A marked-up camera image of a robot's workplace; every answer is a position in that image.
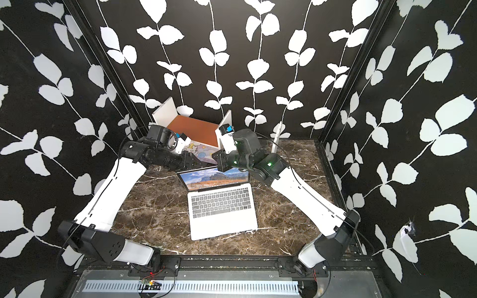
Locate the cartoon cat picture book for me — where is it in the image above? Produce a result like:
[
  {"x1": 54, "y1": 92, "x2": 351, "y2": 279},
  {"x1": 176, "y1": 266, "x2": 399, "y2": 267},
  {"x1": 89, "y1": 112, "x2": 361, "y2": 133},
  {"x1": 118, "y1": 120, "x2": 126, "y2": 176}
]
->
[{"x1": 184, "y1": 140, "x2": 219, "y2": 165}]

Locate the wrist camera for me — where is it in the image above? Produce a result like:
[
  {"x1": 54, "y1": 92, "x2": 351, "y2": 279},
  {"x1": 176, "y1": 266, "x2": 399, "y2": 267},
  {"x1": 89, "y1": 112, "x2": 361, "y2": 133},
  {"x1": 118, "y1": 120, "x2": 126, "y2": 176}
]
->
[
  {"x1": 216, "y1": 124, "x2": 237, "y2": 154},
  {"x1": 174, "y1": 133, "x2": 191, "y2": 154}
]

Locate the silver laptop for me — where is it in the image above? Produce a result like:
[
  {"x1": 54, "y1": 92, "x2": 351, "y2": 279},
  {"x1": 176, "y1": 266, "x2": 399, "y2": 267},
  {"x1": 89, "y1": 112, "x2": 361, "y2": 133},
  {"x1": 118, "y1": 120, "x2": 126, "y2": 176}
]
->
[{"x1": 177, "y1": 166, "x2": 258, "y2": 241}]

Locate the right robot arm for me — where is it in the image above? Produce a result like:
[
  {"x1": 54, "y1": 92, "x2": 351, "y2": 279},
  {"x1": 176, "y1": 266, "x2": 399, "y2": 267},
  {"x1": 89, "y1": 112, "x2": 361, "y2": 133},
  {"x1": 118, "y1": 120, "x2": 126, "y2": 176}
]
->
[{"x1": 212, "y1": 124, "x2": 360, "y2": 269}]

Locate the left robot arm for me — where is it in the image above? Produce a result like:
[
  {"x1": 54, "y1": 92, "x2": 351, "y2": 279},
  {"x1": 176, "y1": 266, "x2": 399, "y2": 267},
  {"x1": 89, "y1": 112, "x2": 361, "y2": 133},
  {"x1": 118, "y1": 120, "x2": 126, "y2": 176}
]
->
[{"x1": 58, "y1": 124, "x2": 208, "y2": 272}]

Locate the white slotted cable duct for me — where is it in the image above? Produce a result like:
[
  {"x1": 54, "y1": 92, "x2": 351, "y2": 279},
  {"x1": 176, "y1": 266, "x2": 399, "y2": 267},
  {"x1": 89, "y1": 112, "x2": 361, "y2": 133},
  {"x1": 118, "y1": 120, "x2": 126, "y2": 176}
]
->
[{"x1": 81, "y1": 280, "x2": 299, "y2": 295}]

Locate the black mounting rail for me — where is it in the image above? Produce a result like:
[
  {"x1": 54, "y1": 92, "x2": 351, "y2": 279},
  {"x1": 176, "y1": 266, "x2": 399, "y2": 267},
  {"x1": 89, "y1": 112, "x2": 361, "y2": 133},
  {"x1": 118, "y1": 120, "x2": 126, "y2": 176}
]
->
[{"x1": 75, "y1": 255, "x2": 378, "y2": 279}]

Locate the white and brown shelf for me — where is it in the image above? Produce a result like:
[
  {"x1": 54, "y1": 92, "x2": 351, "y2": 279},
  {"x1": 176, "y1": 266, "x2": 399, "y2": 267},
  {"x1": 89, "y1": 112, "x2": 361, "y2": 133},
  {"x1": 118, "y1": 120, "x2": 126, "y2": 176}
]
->
[{"x1": 152, "y1": 97, "x2": 284, "y2": 165}]

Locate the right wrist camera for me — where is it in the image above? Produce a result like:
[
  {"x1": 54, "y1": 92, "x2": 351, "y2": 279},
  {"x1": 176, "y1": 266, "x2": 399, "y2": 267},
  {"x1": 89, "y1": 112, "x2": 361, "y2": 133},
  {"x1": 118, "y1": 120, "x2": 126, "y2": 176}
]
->
[{"x1": 216, "y1": 124, "x2": 237, "y2": 154}]

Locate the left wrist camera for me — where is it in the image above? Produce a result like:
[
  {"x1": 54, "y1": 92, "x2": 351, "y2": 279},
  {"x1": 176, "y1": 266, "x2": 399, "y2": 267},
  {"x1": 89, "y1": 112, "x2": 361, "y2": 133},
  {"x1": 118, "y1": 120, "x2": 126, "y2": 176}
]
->
[{"x1": 174, "y1": 133, "x2": 191, "y2": 154}]

